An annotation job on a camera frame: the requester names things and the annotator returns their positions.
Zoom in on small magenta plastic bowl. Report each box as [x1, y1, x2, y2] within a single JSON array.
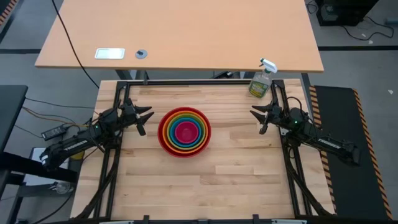
[[174, 121, 200, 144]]

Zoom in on nested rainbow bowls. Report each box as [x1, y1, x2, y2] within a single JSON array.
[[157, 106, 213, 159]]

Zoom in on black equipment box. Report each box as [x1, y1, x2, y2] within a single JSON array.
[[314, 0, 380, 27]]

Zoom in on black aluminium table frame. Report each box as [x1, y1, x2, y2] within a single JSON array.
[[70, 78, 337, 224]]

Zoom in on teal plastic bowl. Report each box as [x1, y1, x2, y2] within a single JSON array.
[[169, 116, 201, 148]]

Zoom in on black power adapter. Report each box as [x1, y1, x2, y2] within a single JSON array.
[[41, 124, 68, 141]]

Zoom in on clear spray bottle white trigger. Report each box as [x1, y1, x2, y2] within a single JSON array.
[[248, 57, 279, 99]]

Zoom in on black mat with hazard stripes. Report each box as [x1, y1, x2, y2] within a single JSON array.
[[308, 85, 394, 221]]

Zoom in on light wooden desk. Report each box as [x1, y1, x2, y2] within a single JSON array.
[[34, 0, 325, 74]]

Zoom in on long black cable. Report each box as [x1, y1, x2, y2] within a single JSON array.
[[50, 0, 100, 90]]

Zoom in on white rectangular desk plate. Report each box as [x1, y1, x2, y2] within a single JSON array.
[[94, 47, 126, 60]]

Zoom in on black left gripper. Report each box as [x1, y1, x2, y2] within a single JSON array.
[[119, 98, 155, 137]]

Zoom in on yellow plastic bowl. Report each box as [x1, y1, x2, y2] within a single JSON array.
[[164, 112, 206, 153]]

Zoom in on orange plastic bowl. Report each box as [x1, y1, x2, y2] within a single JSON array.
[[160, 110, 209, 156]]

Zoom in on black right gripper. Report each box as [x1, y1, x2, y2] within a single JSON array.
[[249, 100, 285, 136]]

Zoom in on lime green plastic bowl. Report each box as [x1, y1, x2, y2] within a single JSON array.
[[166, 114, 203, 151]]

